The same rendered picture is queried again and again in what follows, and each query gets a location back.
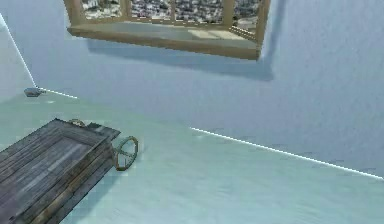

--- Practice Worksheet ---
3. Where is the grey wooden wheeled table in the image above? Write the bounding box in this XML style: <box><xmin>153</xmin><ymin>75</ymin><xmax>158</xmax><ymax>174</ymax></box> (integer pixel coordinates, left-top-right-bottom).
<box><xmin>0</xmin><ymin>117</ymin><xmax>140</xmax><ymax>224</ymax></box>

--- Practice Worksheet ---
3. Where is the small grey block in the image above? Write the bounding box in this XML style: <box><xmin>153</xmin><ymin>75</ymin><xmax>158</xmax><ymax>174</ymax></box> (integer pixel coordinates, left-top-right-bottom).
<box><xmin>23</xmin><ymin>87</ymin><xmax>42</xmax><ymax>98</ymax></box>

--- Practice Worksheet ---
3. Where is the wooden framed window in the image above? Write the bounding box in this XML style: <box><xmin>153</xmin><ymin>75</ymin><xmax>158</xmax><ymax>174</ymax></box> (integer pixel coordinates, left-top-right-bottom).
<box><xmin>63</xmin><ymin>0</ymin><xmax>272</xmax><ymax>61</ymax></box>

